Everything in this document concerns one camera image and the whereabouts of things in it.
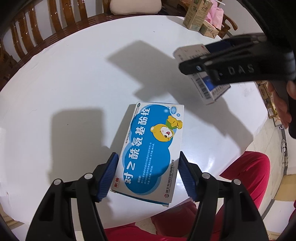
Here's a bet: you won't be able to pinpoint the pink plastic bag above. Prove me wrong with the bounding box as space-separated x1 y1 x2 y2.
205 0 224 30

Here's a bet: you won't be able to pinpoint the wooden armchair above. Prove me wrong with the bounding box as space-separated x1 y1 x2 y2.
159 0 238 39

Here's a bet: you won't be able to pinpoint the white blue small box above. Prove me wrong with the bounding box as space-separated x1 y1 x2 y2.
173 44 231 105

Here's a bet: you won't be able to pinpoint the white coffee table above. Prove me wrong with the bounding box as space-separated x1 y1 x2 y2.
1 16 267 225

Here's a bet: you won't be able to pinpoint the wooden bench sofa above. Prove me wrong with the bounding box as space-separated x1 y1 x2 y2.
0 0 186 91

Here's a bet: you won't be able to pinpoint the beige cushion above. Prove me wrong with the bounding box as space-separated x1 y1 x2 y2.
110 0 162 15

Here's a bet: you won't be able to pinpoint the blue white medicine box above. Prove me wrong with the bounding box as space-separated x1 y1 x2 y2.
111 102 185 206

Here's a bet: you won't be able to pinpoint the small brown carton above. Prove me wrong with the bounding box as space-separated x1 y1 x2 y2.
199 20 219 39

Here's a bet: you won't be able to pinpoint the tall green brown carton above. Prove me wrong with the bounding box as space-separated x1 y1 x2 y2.
183 0 213 32

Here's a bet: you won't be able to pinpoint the person's red trousers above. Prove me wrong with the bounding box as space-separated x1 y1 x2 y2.
105 151 270 240

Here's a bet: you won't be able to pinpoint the person's right hand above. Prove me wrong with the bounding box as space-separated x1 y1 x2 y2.
267 81 296 128

